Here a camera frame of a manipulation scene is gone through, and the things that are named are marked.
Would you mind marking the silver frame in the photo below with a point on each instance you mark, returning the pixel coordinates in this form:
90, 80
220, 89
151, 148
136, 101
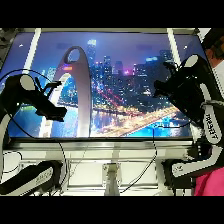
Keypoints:
113, 156

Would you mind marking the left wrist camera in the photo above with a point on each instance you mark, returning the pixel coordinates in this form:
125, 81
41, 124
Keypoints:
46, 87

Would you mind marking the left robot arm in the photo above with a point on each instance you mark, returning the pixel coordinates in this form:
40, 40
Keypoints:
23, 96

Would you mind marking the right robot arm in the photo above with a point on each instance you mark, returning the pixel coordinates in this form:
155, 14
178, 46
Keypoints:
200, 100

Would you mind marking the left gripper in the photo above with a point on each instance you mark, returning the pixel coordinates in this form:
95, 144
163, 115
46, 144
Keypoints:
53, 111

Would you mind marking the pink garment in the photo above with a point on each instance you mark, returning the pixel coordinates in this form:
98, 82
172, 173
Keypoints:
210, 183

